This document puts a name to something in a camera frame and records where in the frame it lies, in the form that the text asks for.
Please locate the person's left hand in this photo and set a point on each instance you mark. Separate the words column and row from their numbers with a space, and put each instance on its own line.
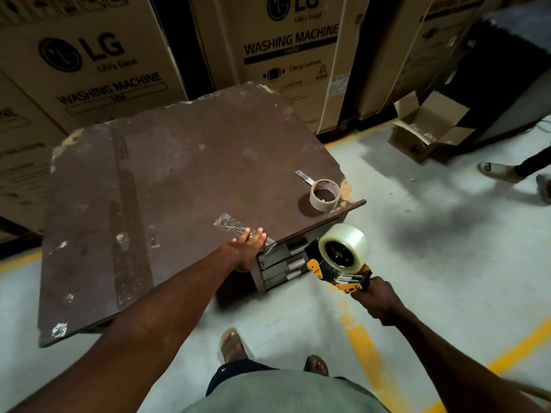
column 244, row 255

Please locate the person's right hand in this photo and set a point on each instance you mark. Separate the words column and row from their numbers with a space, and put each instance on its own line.
column 381, row 301

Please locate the person's right fingers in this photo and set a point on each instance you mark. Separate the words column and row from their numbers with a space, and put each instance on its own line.
column 362, row 296

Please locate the person's left fingers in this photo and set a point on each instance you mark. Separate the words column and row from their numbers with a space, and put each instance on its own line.
column 254, row 238

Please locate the yellow black tape dispenser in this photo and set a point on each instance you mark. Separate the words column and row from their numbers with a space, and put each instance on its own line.
column 320, row 270

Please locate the person's left forearm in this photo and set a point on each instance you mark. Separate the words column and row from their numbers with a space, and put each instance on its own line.
column 142, row 331

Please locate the person's right forearm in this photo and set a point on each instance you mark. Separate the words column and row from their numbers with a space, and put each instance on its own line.
column 452, row 369

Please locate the crumpled clear tape strip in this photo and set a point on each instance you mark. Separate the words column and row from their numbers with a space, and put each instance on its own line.
column 226, row 223

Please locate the grey table drawers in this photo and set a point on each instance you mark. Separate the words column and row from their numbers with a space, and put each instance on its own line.
column 277, row 264

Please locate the clear packing tape roll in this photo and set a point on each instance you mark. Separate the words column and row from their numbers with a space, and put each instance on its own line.
column 351, row 240

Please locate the beige tape roll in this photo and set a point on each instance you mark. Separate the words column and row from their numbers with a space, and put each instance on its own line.
column 314, row 202

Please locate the small metal strip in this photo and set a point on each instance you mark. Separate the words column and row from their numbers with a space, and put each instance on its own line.
column 304, row 176

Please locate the person's right sandalled foot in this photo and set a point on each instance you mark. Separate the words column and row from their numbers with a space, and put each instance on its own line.
column 316, row 365

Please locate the person's sandalled foot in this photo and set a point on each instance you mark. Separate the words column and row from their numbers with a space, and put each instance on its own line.
column 316, row 365
column 234, row 346

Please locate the brown wooden table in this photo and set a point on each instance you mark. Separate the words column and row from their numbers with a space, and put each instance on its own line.
column 172, row 167

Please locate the person's left sandalled foot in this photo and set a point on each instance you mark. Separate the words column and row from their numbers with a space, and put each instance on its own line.
column 234, row 346

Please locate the grey green shirt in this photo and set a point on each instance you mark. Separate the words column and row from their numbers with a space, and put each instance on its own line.
column 284, row 393

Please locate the dark trousers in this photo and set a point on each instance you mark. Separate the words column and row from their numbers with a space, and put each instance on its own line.
column 228, row 374

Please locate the small open cardboard box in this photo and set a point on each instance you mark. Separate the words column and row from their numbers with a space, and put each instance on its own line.
column 424, row 128

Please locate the large cardboard appliance box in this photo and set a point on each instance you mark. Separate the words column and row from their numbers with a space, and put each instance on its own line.
column 387, row 51
column 443, row 34
column 86, row 60
column 21, row 167
column 280, row 51

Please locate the black appliance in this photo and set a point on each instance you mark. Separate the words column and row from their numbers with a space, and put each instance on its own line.
column 503, row 77

